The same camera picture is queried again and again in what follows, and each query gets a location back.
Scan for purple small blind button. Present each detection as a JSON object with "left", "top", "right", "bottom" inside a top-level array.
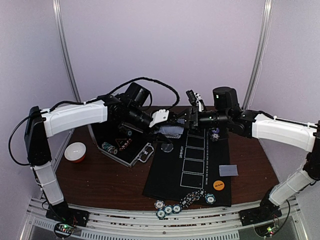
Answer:
[{"left": 211, "top": 127, "right": 220, "bottom": 134}]

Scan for poker chip row with 100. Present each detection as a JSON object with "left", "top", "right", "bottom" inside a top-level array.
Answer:
[{"left": 119, "top": 126, "right": 133, "bottom": 137}]

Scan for grey playing card deck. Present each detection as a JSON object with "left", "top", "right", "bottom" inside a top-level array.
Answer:
[{"left": 158, "top": 125, "right": 184, "bottom": 139}]

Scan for chip stack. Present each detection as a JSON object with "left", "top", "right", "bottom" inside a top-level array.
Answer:
[{"left": 210, "top": 133, "right": 220, "bottom": 142}]

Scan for clear round dealer button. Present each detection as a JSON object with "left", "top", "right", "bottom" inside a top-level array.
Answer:
[{"left": 160, "top": 143, "right": 174, "bottom": 153}]

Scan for aluminium poker chip case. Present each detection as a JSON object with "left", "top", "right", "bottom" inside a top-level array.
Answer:
[{"left": 89, "top": 122, "right": 155, "bottom": 168}]

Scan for poker chip row with 10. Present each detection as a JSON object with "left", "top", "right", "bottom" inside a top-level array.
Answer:
[{"left": 101, "top": 142, "right": 118, "bottom": 155}]

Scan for dealt face-down playing cards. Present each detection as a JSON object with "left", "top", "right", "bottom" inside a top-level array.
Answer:
[{"left": 218, "top": 164, "right": 239, "bottom": 177}]

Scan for orange big blind button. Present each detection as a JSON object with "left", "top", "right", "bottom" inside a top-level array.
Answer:
[{"left": 212, "top": 180, "right": 225, "bottom": 191}]

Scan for spread black poker chips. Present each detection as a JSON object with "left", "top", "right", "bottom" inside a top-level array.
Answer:
[{"left": 179, "top": 189, "right": 207, "bottom": 208}]

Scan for teal white poker chip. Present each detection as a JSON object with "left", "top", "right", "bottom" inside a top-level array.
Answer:
[{"left": 204, "top": 193, "right": 216, "bottom": 205}]

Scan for white blue poker chip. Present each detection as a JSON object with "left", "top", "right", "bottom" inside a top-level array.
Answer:
[{"left": 154, "top": 200, "right": 165, "bottom": 210}]

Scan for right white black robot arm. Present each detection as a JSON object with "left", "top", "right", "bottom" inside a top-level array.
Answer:
[{"left": 184, "top": 86, "right": 320, "bottom": 221}]

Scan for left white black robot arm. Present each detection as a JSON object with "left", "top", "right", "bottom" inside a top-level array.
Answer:
[{"left": 22, "top": 83, "right": 153, "bottom": 222}]

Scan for red dice set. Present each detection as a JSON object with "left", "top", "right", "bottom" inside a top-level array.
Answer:
[{"left": 119, "top": 138, "right": 132, "bottom": 151}]

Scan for black poker table mat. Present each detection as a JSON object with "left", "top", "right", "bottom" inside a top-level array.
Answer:
[{"left": 142, "top": 129, "right": 232, "bottom": 207}]

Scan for orange white bowl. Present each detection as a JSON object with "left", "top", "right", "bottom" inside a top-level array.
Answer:
[{"left": 64, "top": 142, "right": 87, "bottom": 163}]

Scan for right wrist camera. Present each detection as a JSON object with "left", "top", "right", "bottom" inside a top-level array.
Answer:
[{"left": 185, "top": 90, "right": 207, "bottom": 112}]

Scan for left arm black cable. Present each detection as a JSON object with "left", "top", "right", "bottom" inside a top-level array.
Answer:
[{"left": 109, "top": 76, "right": 180, "bottom": 112}]

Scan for right aluminium corner post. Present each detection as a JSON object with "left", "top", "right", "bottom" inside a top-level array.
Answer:
[{"left": 242, "top": 0, "right": 274, "bottom": 110}]

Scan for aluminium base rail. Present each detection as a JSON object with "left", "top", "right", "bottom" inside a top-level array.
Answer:
[{"left": 21, "top": 196, "right": 307, "bottom": 240}]

